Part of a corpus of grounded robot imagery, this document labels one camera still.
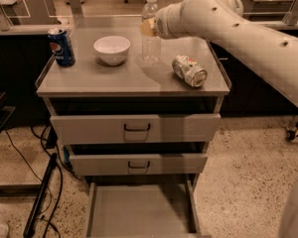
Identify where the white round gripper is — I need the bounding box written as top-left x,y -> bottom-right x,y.
139,3 -> 191,40

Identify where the clear plastic water bottle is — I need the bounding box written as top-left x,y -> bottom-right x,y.
141,0 -> 161,63

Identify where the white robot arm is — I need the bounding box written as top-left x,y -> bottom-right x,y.
155,0 -> 298,238

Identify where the grey metal drawer cabinet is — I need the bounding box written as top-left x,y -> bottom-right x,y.
36,15 -> 232,238

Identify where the top grey drawer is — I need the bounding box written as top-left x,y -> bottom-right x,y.
51,114 -> 221,145

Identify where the middle grey drawer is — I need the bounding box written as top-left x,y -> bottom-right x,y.
70,154 -> 208,176

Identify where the bottom grey open drawer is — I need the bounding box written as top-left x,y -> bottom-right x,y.
83,180 -> 202,238

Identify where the white ceramic bowl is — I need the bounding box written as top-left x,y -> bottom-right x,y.
93,36 -> 131,65

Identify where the silver soda can lying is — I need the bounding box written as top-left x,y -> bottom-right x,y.
172,56 -> 208,88

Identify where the blue pepsi can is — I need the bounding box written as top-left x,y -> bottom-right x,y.
48,28 -> 75,67

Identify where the clear acrylic barrier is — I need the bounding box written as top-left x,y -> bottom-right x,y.
0,0 -> 293,31

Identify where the black bar on floor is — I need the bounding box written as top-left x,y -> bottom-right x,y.
23,153 -> 57,238

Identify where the black wheeled cart base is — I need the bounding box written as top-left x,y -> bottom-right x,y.
285,114 -> 298,143

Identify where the white shoe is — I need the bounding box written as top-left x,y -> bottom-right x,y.
0,223 -> 9,238

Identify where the black floor cable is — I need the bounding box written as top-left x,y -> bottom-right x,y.
4,124 -> 82,238

